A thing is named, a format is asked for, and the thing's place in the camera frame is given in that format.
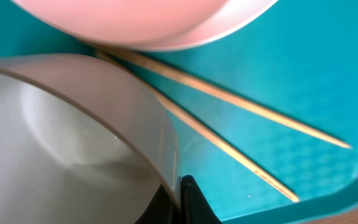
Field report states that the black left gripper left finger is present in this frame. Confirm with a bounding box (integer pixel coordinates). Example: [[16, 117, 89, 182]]
[[135, 185, 178, 224]]

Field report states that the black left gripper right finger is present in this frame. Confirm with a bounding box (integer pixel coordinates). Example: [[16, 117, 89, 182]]
[[181, 175, 222, 224]]

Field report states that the grey shallow bowl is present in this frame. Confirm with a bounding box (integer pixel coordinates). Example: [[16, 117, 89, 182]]
[[0, 54, 181, 223]]

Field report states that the left wooden chopstick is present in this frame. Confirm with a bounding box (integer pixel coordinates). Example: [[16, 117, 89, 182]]
[[140, 79, 300, 203]]

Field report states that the wooden chopstick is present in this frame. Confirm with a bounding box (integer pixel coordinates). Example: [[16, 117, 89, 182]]
[[101, 48, 352, 149], [140, 79, 300, 203]]

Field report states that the right wooden chopstick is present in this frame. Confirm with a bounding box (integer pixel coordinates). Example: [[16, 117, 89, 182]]
[[101, 48, 352, 149]]

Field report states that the large white round plate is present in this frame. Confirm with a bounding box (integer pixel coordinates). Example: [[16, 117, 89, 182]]
[[13, 0, 277, 51]]

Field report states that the teal plastic tray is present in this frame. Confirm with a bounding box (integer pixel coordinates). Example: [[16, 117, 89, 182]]
[[0, 1, 358, 223]]

